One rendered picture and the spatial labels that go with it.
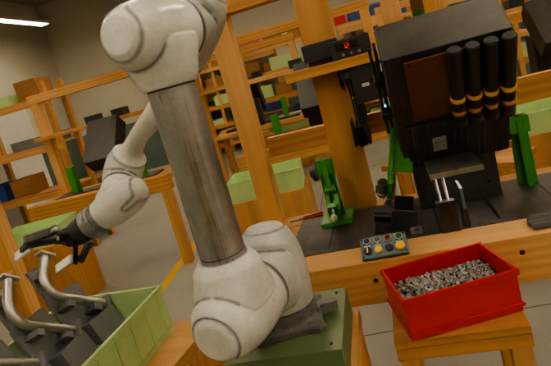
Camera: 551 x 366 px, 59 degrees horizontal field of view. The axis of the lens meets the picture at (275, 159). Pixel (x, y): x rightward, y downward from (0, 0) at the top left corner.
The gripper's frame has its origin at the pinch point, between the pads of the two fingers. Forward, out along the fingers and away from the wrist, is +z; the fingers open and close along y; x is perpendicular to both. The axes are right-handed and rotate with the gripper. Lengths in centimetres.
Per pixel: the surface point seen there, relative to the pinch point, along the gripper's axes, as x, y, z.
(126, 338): 22.6, -25.6, -5.5
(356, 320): 44, -48, -67
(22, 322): 12.1, -4.2, 12.7
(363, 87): -41, -68, -104
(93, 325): 8.8, -29.6, 11.9
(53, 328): 12.1, -14.8, 12.7
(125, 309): 2.4, -41.9, 8.3
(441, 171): 13, -59, -109
